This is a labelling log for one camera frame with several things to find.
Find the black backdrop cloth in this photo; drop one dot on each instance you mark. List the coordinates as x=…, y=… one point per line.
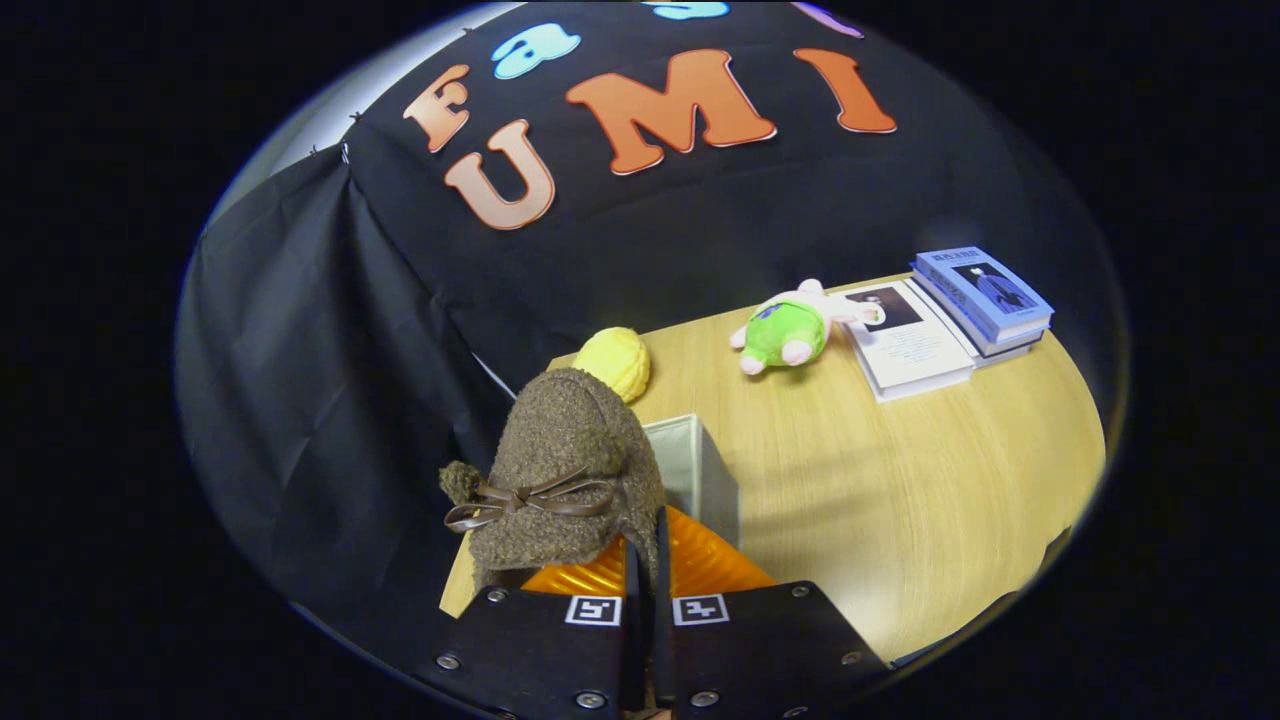
x=320, y=350

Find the blue book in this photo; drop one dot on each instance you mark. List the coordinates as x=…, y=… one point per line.
x=985, y=295

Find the yellow plush bun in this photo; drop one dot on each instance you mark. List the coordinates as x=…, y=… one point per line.
x=615, y=360

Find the cream fabric storage box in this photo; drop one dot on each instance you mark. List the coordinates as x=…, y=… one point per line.
x=690, y=470

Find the green and pink plush toy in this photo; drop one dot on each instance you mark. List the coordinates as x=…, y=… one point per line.
x=785, y=335

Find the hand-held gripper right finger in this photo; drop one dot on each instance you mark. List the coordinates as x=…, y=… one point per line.
x=662, y=570

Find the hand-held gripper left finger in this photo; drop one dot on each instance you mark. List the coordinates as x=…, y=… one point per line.
x=632, y=580

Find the brown fuzzy shoe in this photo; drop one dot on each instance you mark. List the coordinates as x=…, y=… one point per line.
x=570, y=440

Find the white book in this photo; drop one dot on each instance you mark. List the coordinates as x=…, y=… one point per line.
x=915, y=350

